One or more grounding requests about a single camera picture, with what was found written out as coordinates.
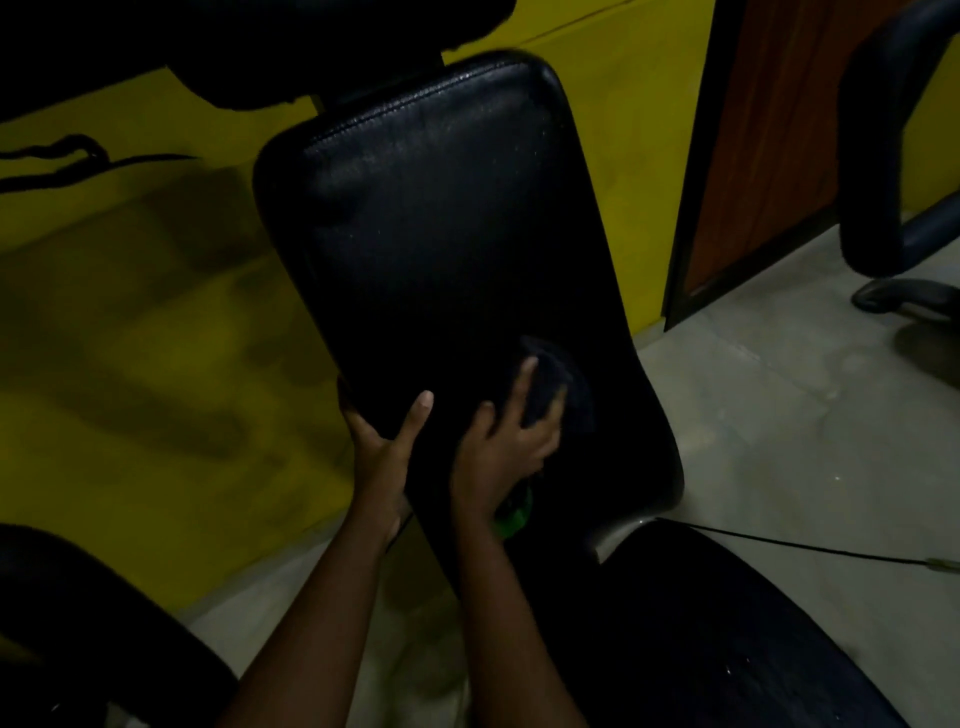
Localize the person's right hand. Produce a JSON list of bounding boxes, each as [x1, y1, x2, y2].
[[448, 356, 569, 523]]

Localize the person's left hand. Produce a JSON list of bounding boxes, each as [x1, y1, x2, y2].
[[338, 389, 436, 547]]

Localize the dark grey green cloth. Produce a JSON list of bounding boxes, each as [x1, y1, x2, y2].
[[491, 335, 598, 541]]

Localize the person's right forearm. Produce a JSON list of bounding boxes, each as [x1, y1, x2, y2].
[[453, 502, 586, 728]]

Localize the person's left forearm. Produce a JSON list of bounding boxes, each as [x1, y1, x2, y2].
[[217, 509, 410, 728]]

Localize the brown wooden door panel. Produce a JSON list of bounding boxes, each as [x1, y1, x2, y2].
[[663, 0, 913, 331]]

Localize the thin black floor cable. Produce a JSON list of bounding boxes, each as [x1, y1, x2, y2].
[[656, 515, 960, 571]]

